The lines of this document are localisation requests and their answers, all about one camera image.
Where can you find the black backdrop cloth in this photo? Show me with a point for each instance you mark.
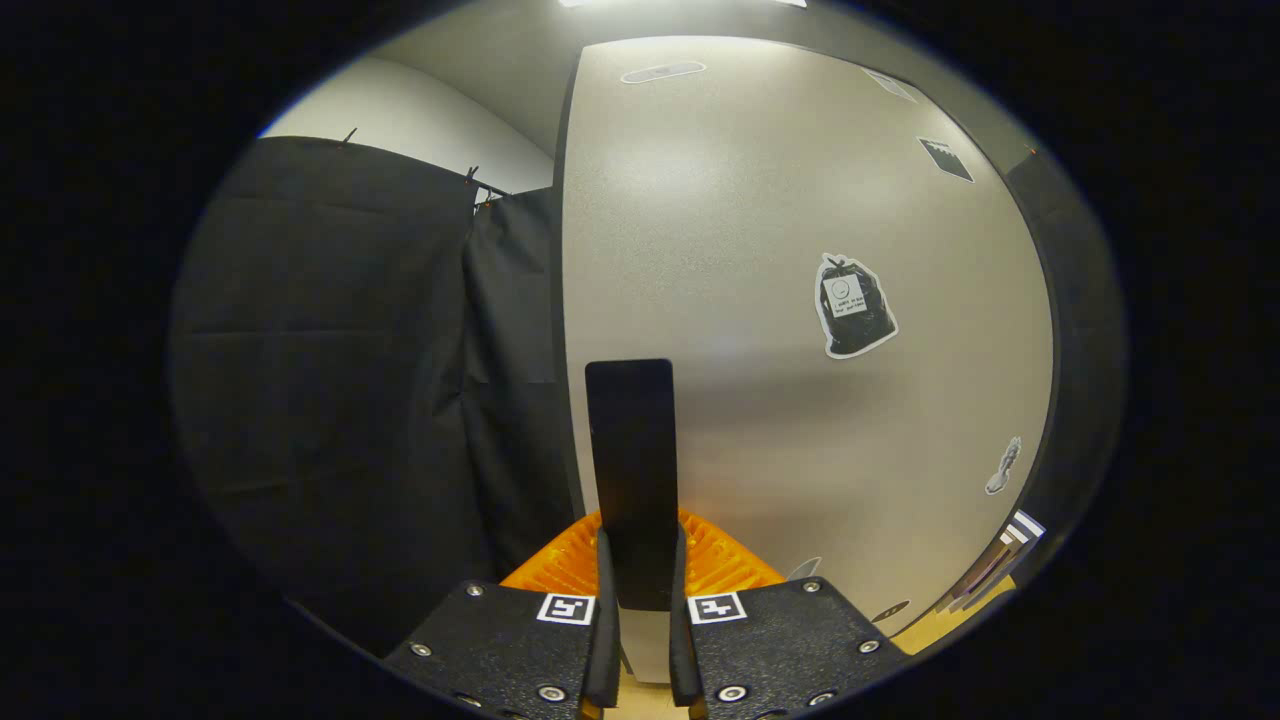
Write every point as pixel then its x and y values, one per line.
pixel 320 350

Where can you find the pale pink book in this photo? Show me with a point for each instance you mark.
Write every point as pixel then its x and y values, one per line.
pixel 975 585

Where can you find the tan spine book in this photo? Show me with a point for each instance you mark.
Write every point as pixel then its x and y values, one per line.
pixel 1005 550

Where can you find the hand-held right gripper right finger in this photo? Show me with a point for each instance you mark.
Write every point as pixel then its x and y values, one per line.
pixel 683 650

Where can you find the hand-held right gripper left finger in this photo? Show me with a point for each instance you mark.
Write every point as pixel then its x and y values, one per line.
pixel 605 650

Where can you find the white cabinet door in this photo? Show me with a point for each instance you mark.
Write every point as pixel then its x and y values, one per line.
pixel 750 200

